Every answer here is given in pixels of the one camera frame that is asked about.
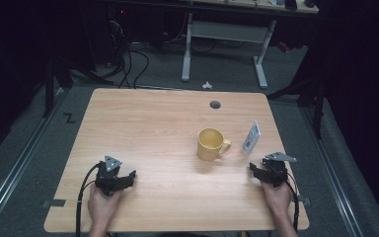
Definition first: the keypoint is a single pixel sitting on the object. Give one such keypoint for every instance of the white paper scrap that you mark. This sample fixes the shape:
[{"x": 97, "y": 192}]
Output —
[{"x": 207, "y": 86}]

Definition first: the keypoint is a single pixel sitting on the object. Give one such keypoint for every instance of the white blue sachet packet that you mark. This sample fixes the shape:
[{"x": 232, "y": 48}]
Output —
[{"x": 251, "y": 138}]

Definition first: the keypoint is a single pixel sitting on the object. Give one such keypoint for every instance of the black tape mark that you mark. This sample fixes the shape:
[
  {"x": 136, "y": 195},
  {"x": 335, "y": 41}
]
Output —
[{"x": 69, "y": 118}]

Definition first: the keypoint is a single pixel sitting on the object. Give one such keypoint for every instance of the person's right hand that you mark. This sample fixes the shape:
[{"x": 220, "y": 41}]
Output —
[{"x": 278, "y": 197}]

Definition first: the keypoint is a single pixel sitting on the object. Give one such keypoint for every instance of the yellow mug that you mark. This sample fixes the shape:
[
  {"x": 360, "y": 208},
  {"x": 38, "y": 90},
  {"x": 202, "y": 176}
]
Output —
[{"x": 210, "y": 146}]

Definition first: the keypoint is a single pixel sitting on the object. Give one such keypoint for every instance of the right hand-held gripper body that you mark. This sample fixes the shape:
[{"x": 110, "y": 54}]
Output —
[{"x": 276, "y": 171}]

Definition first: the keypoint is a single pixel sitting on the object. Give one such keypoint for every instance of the black metal stand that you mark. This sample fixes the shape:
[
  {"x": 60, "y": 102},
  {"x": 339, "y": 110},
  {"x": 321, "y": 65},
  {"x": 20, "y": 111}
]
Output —
[
  {"x": 49, "y": 85},
  {"x": 317, "y": 105}
]

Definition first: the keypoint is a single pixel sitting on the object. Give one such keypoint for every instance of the white table frame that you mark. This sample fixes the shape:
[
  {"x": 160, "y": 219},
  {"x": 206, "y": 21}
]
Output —
[{"x": 227, "y": 31}]

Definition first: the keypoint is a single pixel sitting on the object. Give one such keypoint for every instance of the grey tape strip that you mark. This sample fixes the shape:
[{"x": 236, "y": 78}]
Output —
[
  {"x": 306, "y": 200},
  {"x": 54, "y": 203}
]

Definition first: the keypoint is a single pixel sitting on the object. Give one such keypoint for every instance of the metal floor rail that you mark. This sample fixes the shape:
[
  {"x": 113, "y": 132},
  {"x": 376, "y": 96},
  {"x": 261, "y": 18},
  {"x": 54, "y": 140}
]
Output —
[
  {"x": 334, "y": 171},
  {"x": 16, "y": 168}
]

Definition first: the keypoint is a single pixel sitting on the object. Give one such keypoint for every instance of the dark computer tower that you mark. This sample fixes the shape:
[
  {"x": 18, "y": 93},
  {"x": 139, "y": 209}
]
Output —
[{"x": 116, "y": 33}]

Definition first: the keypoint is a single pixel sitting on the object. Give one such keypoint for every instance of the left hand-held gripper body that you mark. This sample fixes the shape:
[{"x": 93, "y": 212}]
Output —
[{"x": 107, "y": 181}]

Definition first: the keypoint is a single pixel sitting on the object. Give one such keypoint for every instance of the person's left hand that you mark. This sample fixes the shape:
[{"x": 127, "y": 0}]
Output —
[{"x": 102, "y": 205}]

